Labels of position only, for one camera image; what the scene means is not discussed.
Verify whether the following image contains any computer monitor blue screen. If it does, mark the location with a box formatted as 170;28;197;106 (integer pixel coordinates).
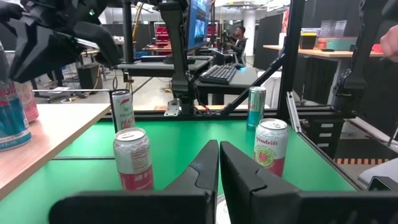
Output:
186;0;212;52

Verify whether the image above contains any black floor box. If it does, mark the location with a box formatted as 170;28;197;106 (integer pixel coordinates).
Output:
76;62;103;91

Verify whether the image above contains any black backlit keyboard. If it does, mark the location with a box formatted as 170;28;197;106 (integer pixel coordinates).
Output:
198;64;238;85

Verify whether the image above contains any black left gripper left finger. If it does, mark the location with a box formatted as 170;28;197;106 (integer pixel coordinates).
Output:
49;139;220;224

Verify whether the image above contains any black drawer cabinet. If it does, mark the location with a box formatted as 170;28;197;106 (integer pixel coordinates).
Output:
306;118;346;159

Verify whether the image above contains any wooden background table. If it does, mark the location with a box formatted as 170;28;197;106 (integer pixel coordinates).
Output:
262;45;385;60

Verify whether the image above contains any blue silver Red Bull can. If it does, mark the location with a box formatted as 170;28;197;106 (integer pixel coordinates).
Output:
246;86;267;129
0;79;32;152

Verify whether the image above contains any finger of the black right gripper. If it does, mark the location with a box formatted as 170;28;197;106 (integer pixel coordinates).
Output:
73;21;123;68
8;17;82;84

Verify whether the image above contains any white paper sheet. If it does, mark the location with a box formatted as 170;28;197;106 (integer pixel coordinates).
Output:
257;70;280;108

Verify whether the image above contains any teal box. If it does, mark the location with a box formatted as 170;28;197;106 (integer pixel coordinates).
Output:
325;37;358;51

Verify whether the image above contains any wooden shelf black metal frame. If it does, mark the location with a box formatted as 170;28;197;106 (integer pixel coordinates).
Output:
0;88;121;200

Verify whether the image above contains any tall white Celsius can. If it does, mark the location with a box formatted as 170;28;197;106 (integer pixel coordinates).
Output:
111;89;136;131

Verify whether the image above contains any person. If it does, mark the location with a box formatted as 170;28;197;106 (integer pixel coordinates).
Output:
225;26;248;65

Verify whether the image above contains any green table mat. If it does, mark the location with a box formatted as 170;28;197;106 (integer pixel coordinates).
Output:
0;119;357;224

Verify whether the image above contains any person's hand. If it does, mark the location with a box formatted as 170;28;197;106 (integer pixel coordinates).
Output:
379;24;398;63

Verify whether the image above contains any white red Spindrift can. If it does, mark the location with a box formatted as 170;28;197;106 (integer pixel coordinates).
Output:
113;127;155;191
253;118;289;177

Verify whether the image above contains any black yellow box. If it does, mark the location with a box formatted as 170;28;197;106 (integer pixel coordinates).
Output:
300;30;318;50

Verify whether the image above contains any black aluminium table frame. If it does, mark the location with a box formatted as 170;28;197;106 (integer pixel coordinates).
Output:
102;0;398;194

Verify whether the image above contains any white orange Spindrift can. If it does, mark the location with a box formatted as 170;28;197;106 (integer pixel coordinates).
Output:
14;81;40;123

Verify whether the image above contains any grey keyboard tray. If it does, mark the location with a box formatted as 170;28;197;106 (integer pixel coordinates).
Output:
195;67;259;94

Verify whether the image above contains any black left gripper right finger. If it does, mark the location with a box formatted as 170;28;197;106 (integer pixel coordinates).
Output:
220;141;398;224

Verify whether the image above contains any silver mounting bracket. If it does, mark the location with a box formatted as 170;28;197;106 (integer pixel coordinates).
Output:
164;99;181;118

